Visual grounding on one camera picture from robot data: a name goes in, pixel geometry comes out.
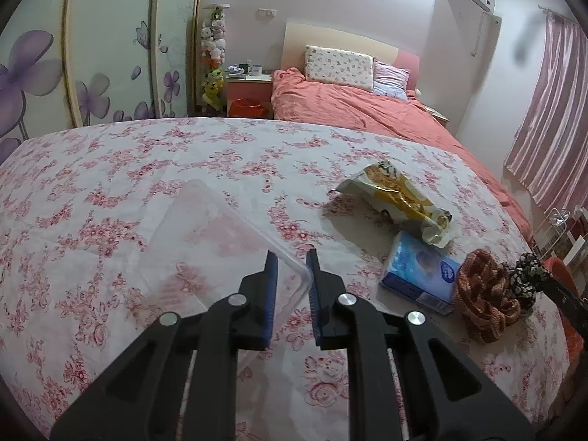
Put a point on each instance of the white wall socket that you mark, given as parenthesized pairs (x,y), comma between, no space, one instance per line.
(267,11)

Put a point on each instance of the white floral pillow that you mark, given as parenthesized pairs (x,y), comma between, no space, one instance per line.
(337,66)

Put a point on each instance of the bed with coral duvet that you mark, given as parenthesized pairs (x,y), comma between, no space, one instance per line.
(349,105)

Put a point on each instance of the pink satin curtain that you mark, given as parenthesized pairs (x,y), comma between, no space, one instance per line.
(551,115)

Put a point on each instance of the blue tissue pack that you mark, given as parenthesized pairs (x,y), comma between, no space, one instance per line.
(413,271)

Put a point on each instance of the pink striped pillow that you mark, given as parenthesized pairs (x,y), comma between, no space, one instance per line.
(390,80)

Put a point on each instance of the wardrobe with purple flower print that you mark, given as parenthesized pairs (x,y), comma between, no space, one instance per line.
(101,32)

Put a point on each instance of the orange plastic laundry basket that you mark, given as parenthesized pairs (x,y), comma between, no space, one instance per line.
(562,270)

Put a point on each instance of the red plastic bag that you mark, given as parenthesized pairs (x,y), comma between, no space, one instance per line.
(246,108)

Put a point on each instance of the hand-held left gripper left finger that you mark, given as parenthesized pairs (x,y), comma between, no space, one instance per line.
(271,285)

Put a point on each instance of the white mug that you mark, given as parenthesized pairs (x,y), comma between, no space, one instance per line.
(255,70)

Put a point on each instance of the yellow snack bag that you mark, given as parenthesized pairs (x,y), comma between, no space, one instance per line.
(395,193)

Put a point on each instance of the pink floral tablecloth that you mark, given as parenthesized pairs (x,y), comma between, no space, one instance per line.
(138,156)

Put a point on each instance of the black floral cloth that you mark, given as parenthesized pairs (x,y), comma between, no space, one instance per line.
(523,275)

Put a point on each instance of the pink nightstand with mug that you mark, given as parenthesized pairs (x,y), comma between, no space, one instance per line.
(243,87)

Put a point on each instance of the hanging column of plush toys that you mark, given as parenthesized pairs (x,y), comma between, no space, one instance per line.
(213,50)

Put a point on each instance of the clear plastic container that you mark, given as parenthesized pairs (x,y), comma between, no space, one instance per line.
(206,239)

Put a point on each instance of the brown checked cloth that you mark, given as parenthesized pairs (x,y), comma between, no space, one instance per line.
(482,294)

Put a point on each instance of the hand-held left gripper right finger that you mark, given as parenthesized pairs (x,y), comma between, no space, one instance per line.
(314,294)

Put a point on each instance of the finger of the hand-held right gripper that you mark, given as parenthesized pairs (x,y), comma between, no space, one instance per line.
(567,298)

